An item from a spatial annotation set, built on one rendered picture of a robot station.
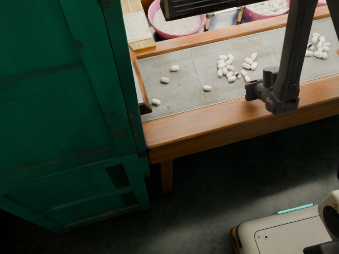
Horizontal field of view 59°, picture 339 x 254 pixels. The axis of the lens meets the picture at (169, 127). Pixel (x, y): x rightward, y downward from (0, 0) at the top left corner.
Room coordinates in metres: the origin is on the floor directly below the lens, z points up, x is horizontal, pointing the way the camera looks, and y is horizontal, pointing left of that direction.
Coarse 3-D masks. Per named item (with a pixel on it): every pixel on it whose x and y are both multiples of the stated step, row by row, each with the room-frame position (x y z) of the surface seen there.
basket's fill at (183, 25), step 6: (156, 12) 1.14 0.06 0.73; (156, 18) 1.10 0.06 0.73; (162, 18) 1.09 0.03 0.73; (186, 18) 1.09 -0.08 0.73; (192, 18) 1.09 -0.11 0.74; (198, 18) 1.10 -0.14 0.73; (156, 24) 1.06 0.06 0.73; (162, 24) 1.06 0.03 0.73; (168, 24) 1.06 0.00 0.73; (174, 24) 1.05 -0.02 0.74; (180, 24) 1.05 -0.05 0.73; (186, 24) 1.05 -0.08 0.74; (192, 24) 1.05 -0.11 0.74; (198, 24) 1.06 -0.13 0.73; (162, 30) 1.02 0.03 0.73; (168, 30) 1.02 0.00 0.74; (174, 30) 1.02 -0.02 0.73; (180, 30) 1.02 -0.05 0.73; (186, 30) 1.02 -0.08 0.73; (192, 30) 1.02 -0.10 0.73
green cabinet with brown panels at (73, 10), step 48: (0, 0) 0.35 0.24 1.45; (48, 0) 0.37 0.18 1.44; (96, 0) 0.37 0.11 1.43; (0, 48) 0.34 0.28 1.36; (48, 48) 0.36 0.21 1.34; (96, 48) 0.37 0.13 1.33; (0, 96) 0.31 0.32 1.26; (48, 96) 0.35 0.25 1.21; (96, 96) 0.36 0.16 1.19; (0, 144) 0.30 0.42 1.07; (48, 144) 0.33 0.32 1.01; (96, 144) 0.36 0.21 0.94; (144, 144) 0.38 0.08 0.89
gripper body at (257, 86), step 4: (248, 84) 0.62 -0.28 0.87; (252, 84) 0.62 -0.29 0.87; (256, 84) 0.62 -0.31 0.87; (260, 84) 0.61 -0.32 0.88; (248, 88) 0.61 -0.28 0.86; (252, 88) 0.61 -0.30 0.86; (256, 88) 0.60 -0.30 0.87; (260, 88) 0.59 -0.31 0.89; (264, 88) 0.58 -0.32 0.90; (248, 92) 0.60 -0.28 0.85; (252, 92) 0.60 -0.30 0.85; (256, 92) 0.59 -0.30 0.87; (260, 92) 0.58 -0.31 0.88; (248, 96) 0.59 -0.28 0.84; (252, 96) 0.59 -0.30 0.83; (256, 96) 0.58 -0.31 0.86; (248, 100) 0.58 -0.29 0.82; (252, 100) 0.58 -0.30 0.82
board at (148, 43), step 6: (126, 0) 1.16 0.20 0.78; (132, 0) 1.16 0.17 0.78; (138, 0) 1.16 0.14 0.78; (126, 6) 1.12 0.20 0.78; (132, 6) 1.12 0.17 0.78; (138, 6) 1.12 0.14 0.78; (126, 12) 1.09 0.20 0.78; (132, 12) 1.09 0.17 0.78; (150, 30) 0.97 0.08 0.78; (132, 42) 0.90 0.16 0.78; (138, 42) 0.90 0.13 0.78; (144, 42) 0.90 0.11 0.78; (150, 42) 0.90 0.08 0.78; (138, 48) 0.87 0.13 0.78; (144, 48) 0.88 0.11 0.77
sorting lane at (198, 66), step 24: (312, 24) 1.05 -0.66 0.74; (192, 48) 0.90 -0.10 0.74; (216, 48) 0.90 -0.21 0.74; (240, 48) 0.90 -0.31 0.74; (264, 48) 0.90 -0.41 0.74; (336, 48) 0.90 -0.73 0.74; (144, 72) 0.78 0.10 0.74; (168, 72) 0.78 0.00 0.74; (192, 72) 0.78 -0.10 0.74; (216, 72) 0.78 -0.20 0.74; (312, 72) 0.78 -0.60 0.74; (336, 72) 0.78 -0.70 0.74; (168, 96) 0.66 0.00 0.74; (192, 96) 0.66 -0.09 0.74; (216, 96) 0.66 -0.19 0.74; (240, 96) 0.66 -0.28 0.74; (144, 120) 0.55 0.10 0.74
